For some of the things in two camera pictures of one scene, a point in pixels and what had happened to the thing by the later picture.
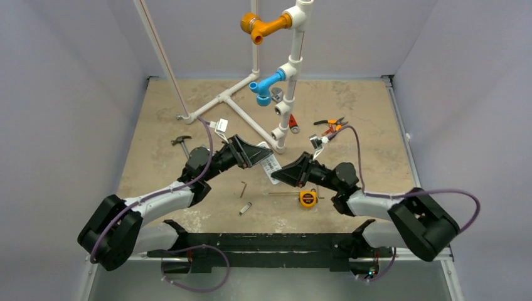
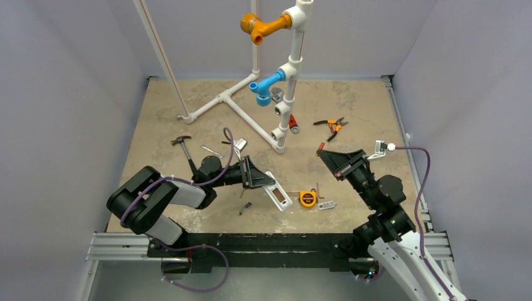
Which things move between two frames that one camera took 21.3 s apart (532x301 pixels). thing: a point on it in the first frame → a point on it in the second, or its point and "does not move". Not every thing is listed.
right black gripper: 305,170 → 350,166
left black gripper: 245,155 → 253,177
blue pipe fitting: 262,88 does not move
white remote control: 271,165 → 277,194
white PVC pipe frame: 298,14 does not move
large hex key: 318,194 does not move
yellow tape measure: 308,199 does not move
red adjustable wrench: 293,125 does not move
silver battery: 249,204 does not move
